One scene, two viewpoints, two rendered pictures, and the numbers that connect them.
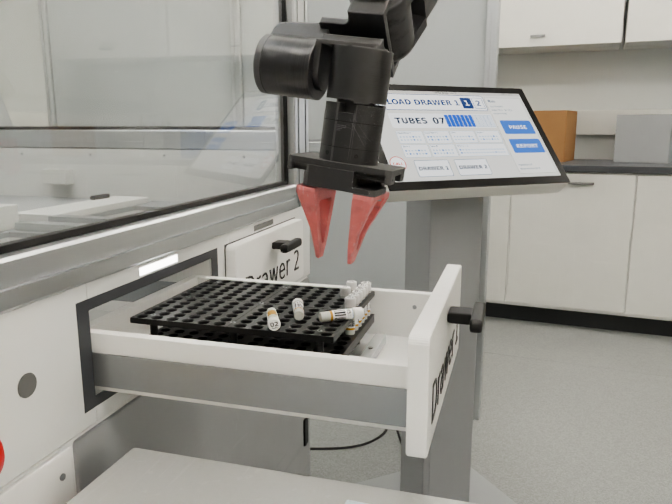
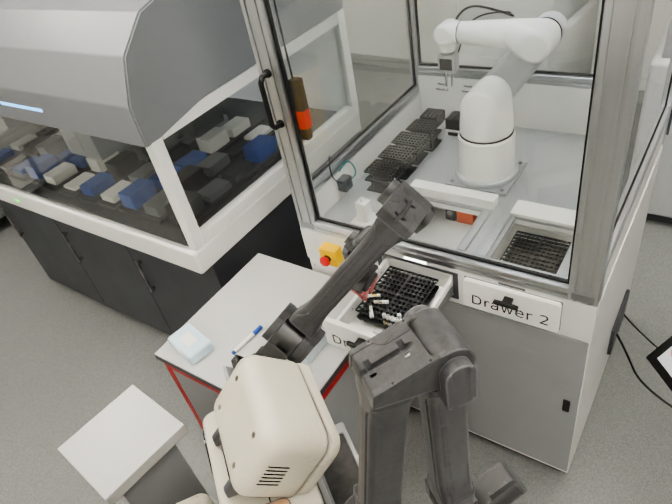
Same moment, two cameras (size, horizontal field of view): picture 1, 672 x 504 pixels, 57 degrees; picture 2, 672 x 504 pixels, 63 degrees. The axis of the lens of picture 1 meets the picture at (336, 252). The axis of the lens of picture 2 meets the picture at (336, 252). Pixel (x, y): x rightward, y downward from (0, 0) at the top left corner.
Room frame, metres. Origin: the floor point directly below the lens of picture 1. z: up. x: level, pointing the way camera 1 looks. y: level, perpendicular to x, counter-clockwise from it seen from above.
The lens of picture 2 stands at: (1.06, -1.11, 2.11)
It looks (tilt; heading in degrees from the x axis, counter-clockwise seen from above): 39 degrees down; 115
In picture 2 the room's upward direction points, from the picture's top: 13 degrees counter-clockwise
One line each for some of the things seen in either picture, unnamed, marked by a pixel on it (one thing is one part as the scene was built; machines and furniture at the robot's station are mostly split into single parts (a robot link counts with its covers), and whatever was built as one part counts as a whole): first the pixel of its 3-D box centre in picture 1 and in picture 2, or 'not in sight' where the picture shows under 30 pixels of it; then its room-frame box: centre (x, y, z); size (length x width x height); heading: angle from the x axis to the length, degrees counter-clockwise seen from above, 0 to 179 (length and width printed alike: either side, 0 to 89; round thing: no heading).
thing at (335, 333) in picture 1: (348, 313); (381, 316); (0.65, -0.01, 0.90); 0.18 x 0.02 x 0.01; 164
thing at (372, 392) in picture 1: (255, 333); (399, 300); (0.68, 0.09, 0.86); 0.40 x 0.26 x 0.06; 74
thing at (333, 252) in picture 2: not in sight; (330, 255); (0.39, 0.28, 0.88); 0.07 x 0.05 x 0.07; 164
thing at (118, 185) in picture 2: not in sight; (133, 105); (-0.84, 1.01, 1.13); 1.78 x 1.14 x 0.45; 164
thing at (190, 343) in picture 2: not in sight; (190, 343); (-0.02, -0.12, 0.78); 0.15 x 0.10 x 0.04; 152
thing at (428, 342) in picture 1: (438, 342); (365, 344); (0.62, -0.11, 0.87); 0.29 x 0.02 x 0.11; 164
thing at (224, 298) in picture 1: (262, 330); (398, 301); (0.67, 0.08, 0.87); 0.22 x 0.18 x 0.06; 74
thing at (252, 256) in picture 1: (269, 262); (509, 303); (1.01, 0.11, 0.87); 0.29 x 0.02 x 0.11; 164
